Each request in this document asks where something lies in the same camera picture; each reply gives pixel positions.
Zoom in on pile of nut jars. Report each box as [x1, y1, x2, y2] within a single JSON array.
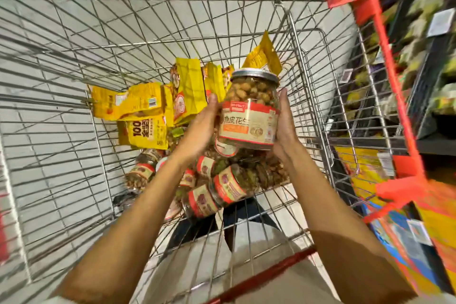
[[124, 129, 290, 222]]

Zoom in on black store shelf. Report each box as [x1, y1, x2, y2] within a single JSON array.
[[322, 0, 456, 294]]

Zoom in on person's left forearm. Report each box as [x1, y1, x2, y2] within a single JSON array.
[[52, 152, 193, 304]]

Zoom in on blue product packs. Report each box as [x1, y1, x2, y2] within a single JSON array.
[[365, 202, 442, 288]]

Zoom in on rows of green packets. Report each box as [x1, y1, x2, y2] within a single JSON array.
[[344, 0, 456, 117]]

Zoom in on person's right forearm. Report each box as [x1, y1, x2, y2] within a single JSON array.
[[280, 149, 419, 304]]

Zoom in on person's white shirt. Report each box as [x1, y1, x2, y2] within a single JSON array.
[[142, 221, 341, 304]]

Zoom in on pile of yellow snack packets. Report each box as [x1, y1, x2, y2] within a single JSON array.
[[89, 31, 283, 150]]

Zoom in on person's right hand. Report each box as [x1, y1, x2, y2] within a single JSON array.
[[272, 88, 304, 164]]

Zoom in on yellow product box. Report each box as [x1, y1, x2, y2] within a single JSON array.
[[334, 146, 394, 206]]

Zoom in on orange yellow product packs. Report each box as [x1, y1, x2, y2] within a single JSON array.
[[415, 179, 456, 281]]

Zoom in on person's left hand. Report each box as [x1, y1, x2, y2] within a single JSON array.
[[176, 93, 219, 167]]

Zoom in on person's dark trousers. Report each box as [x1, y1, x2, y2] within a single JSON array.
[[167, 198, 280, 252]]

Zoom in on clear peanut jar cream label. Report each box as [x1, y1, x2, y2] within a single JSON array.
[[218, 68, 281, 151]]

